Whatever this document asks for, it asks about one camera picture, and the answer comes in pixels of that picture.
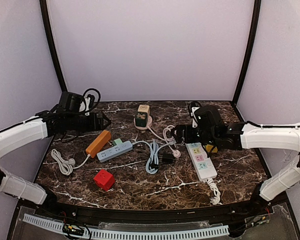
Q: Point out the black frame post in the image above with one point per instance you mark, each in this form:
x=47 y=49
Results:
x=248 y=51
x=51 y=45

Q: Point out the orange power strip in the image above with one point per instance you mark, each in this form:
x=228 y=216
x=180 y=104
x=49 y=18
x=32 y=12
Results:
x=101 y=140

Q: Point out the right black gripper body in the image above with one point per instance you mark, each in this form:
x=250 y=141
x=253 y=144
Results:
x=184 y=132

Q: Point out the white slotted cable duct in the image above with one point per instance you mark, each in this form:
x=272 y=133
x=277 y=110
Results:
x=92 y=233

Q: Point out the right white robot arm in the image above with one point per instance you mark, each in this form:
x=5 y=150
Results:
x=249 y=135

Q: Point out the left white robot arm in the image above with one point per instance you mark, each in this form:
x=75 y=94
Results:
x=40 y=126

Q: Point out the light blue power strip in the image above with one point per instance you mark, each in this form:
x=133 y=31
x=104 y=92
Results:
x=114 y=151

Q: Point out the yellow cube socket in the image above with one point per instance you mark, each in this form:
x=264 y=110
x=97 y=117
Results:
x=211 y=148

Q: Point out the left black frame post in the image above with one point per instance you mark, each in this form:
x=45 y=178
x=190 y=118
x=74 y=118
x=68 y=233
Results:
x=51 y=45

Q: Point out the green plug adapter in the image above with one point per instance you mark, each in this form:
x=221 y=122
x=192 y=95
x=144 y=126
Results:
x=117 y=141

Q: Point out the black front rail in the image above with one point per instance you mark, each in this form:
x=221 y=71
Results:
x=229 y=214

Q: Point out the pink round socket base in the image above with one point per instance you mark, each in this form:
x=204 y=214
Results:
x=150 y=123

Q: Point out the black plug adapter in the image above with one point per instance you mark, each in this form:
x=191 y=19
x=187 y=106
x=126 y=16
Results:
x=167 y=158

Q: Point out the white power strip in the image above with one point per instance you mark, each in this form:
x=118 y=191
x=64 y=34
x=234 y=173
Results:
x=203 y=165

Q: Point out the right black frame post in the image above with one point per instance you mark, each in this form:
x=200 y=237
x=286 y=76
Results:
x=248 y=51

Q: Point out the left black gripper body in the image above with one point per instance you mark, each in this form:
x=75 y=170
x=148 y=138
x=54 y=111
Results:
x=99 y=121

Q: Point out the red cube socket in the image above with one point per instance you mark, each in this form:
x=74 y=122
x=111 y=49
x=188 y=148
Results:
x=104 y=179

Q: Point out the beige cube socket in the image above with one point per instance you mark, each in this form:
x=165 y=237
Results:
x=143 y=108

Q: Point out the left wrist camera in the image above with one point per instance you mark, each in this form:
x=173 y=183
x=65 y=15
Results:
x=74 y=103

